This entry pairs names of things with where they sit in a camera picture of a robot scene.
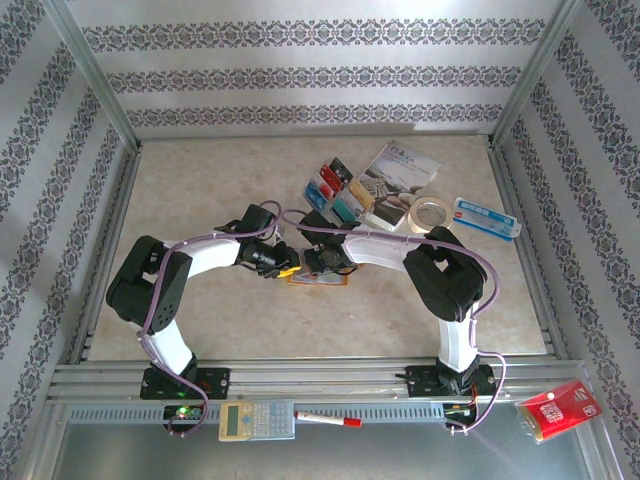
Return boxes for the orange card holder grey sleeves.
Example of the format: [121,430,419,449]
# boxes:
[286,269,351,289]

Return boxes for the teal card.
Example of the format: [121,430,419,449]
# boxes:
[329,193,360,225]

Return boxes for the blue card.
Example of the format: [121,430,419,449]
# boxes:
[303,180,332,215]

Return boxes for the white red card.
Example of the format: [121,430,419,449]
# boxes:
[310,173,337,201]

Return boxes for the gold card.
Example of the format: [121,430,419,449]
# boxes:
[347,178,376,210]

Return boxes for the black card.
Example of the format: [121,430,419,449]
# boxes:
[328,156,355,183]

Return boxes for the beige masking tape roll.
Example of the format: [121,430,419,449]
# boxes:
[406,195,454,234]

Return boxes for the photo print brochure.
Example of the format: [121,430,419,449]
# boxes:
[357,141,443,229]

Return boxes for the white red marker pen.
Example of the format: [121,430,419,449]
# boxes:
[294,410,363,429]

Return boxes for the beige grey calculator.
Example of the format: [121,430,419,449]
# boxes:
[217,398,297,443]

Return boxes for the blue white flat packet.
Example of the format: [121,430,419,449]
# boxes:
[452,197,524,243]

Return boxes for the left control board with lights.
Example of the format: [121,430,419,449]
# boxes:
[163,403,207,426]

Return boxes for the grey metal shelf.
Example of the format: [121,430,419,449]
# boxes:
[49,422,601,480]

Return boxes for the red packet in clear wrap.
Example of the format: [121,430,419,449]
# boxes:
[514,378,604,446]

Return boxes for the aluminium mounting rail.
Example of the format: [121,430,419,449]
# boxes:
[47,357,594,404]

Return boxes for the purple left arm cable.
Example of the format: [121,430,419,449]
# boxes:
[137,199,284,437]

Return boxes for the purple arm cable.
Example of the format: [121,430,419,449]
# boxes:
[137,199,284,437]
[279,208,507,435]

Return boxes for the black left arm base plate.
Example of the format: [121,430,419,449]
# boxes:
[139,367,232,401]

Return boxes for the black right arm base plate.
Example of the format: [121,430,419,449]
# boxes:
[405,364,499,400]

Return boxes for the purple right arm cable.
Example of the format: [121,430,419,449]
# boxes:
[279,208,507,435]

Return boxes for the aluminium side rail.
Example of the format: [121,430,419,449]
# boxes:
[487,142,570,360]
[68,144,144,365]

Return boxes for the right control board with wires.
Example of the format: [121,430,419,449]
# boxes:
[442,402,479,426]

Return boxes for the grey slotted cable duct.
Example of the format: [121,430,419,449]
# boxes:
[64,402,451,426]

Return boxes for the aluminium frame post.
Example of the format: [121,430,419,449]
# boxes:
[42,0,144,149]
[489,0,586,149]

